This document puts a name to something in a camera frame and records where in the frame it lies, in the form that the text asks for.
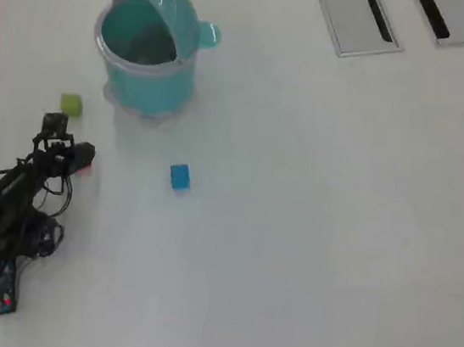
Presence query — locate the green lego block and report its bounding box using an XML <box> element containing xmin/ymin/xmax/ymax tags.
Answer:
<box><xmin>59</xmin><ymin>92</ymin><xmax>85</xmax><ymax>119</ymax></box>

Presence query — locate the blue controller circuit board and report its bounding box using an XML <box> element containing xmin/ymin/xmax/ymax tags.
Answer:
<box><xmin>0</xmin><ymin>256</ymin><xmax>24</xmax><ymax>320</ymax></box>

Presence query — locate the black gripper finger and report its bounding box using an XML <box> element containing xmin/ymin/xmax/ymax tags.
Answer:
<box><xmin>67</xmin><ymin>154</ymin><xmax>94</xmax><ymax>175</ymax></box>
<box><xmin>72</xmin><ymin>140</ymin><xmax>98</xmax><ymax>160</ymax></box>

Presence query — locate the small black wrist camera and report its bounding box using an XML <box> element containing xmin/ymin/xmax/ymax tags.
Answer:
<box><xmin>40</xmin><ymin>111</ymin><xmax>70</xmax><ymax>140</ymax></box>

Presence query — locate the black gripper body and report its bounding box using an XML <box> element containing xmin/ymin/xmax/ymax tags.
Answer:
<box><xmin>29</xmin><ymin>130</ymin><xmax>80</xmax><ymax>177</ymax></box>

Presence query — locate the teal whale-shaped bin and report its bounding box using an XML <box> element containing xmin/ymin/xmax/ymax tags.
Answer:
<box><xmin>81</xmin><ymin>0</ymin><xmax>227</xmax><ymax>135</ymax></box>

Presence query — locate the blue lego block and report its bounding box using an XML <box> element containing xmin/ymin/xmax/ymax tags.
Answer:
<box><xmin>166</xmin><ymin>160</ymin><xmax>195</xmax><ymax>193</ymax></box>

